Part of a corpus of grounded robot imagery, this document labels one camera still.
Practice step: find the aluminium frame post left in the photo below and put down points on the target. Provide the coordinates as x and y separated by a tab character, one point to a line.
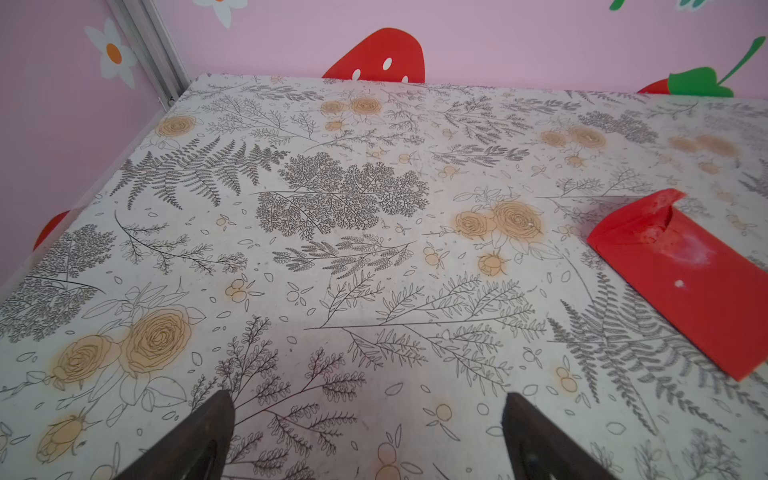
149	36

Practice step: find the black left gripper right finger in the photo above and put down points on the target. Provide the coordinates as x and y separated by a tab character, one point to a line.
539	449

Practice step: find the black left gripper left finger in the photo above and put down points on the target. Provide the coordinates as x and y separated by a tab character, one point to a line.
196	448

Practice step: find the red envelope far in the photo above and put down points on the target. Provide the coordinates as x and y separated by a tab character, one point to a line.
710	293

